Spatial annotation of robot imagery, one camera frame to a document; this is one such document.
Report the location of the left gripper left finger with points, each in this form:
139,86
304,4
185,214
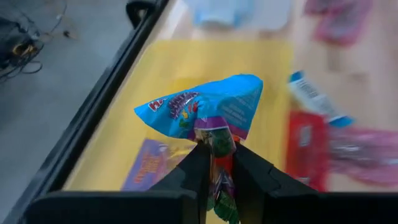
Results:
174,205

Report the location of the clear plastic bin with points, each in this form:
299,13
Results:
270,15

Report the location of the black aluminium table frame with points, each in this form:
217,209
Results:
93,105

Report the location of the black frame clamp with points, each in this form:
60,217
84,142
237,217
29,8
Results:
133,12

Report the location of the red candy pack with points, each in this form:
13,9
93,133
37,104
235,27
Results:
306,149

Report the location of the blue gummy candy pack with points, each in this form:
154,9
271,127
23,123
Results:
217,102

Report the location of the purple candy pack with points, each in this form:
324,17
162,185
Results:
149,165

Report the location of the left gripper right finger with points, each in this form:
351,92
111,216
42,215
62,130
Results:
295,208

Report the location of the yellow plastic bin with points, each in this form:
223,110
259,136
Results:
174,68

